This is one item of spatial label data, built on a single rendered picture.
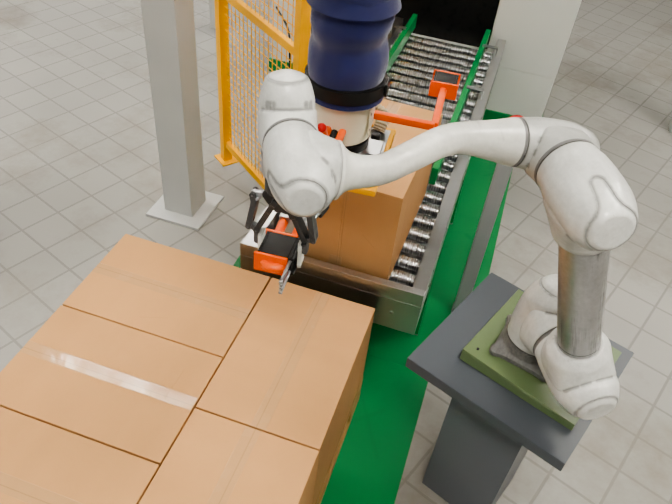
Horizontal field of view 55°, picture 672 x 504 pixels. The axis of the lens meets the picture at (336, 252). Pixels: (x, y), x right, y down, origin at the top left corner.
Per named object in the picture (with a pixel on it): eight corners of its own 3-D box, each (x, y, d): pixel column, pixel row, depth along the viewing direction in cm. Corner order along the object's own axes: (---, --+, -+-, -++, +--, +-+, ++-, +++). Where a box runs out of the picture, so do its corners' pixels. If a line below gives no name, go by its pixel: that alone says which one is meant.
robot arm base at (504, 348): (567, 335, 197) (574, 323, 193) (547, 384, 182) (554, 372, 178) (511, 307, 202) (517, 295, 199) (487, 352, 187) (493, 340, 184)
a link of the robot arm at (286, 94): (254, 134, 126) (260, 174, 117) (254, 59, 115) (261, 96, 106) (309, 132, 128) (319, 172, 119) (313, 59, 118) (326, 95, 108)
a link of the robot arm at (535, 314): (547, 313, 195) (576, 261, 180) (573, 362, 182) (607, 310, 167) (497, 315, 191) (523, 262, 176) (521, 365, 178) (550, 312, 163)
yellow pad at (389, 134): (364, 128, 205) (366, 114, 202) (395, 134, 204) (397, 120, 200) (339, 190, 180) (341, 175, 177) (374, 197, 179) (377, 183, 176)
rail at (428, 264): (490, 67, 410) (498, 38, 397) (499, 69, 409) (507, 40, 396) (403, 324, 244) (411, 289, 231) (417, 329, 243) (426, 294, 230)
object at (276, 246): (265, 244, 146) (265, 227, 143) (297, 251, 145) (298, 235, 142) (253, 269, 140) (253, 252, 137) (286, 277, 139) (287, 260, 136)
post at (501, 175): (453, 303, 311) (508, 121, 244) (467, 307, 310) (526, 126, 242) (450, 313, 306) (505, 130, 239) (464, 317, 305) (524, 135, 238)
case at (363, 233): (338, 170, 289) (347, 89, 262) (425, 194, 281) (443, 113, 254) (285, 253, 246) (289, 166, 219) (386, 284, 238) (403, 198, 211)
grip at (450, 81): (431, 83, 208) (434, 68, 205) (458, 88, 207) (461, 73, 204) (427, 95, 202) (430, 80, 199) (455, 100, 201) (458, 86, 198)
